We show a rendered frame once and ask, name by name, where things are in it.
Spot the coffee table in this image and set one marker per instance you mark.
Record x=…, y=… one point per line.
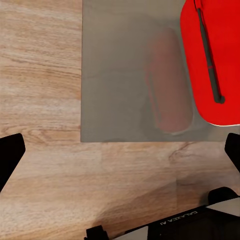
x=135, y=82

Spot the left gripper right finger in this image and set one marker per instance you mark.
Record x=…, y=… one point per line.
x=232, y=148

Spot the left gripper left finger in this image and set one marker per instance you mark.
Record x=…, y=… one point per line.
x=12, y=149

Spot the radio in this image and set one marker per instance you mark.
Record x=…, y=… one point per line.
x=210, y=31

